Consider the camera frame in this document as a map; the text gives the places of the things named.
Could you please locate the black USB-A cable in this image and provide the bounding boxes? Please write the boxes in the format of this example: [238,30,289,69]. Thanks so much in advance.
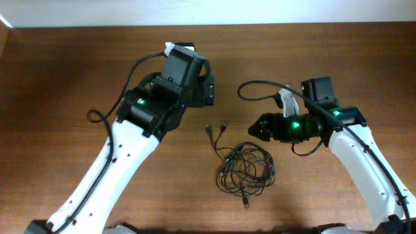
[205,123,277,183]

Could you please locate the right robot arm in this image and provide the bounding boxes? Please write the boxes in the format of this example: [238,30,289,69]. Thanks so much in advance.
[248,77,415,233]

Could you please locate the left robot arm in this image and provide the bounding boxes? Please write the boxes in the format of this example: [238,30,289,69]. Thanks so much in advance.
[25,42,215,233]

